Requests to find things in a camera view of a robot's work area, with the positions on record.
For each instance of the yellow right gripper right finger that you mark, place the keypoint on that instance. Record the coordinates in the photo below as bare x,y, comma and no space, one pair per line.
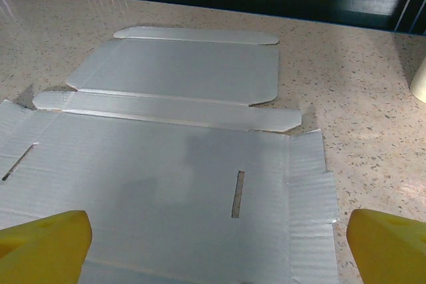
392,250

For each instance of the cream knife block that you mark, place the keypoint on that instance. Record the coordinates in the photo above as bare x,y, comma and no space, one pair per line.
421,84

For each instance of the white cardboard paper box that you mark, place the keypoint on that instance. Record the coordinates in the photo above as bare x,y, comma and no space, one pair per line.
166,164

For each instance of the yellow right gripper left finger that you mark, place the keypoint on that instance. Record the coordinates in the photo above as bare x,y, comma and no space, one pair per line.
43,250

